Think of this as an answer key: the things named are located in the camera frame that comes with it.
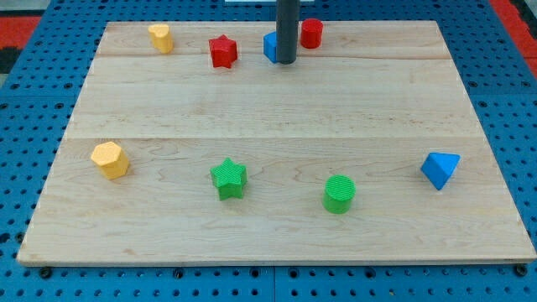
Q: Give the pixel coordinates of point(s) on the yellow hexagon block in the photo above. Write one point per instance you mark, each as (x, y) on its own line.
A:
(110, 159)

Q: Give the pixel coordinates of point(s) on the green star block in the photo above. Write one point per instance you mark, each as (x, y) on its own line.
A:
(229, 178)

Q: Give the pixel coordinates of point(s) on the light wooden board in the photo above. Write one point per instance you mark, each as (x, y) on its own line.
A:
(370, 103)

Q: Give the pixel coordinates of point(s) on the green cylinder block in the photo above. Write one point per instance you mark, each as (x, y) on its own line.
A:
(338, 194)

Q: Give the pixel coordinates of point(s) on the red star block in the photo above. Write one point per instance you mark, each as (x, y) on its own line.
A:
(223, 51)

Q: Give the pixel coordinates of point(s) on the blue cube block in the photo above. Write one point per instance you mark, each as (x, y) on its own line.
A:
(269, 46)

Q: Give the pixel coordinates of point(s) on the red cylinder block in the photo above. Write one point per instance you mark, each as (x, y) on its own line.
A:
(311, 33)

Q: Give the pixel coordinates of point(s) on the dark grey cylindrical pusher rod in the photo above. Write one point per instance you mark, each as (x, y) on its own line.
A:
(287, 20)

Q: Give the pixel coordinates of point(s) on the yellow heart block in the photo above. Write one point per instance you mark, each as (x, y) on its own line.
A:
(161, 37)

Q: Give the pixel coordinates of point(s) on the blue triangle block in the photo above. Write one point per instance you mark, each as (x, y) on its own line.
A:
(439, 168)

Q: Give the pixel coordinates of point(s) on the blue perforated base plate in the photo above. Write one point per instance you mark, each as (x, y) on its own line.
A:
(41, 90)

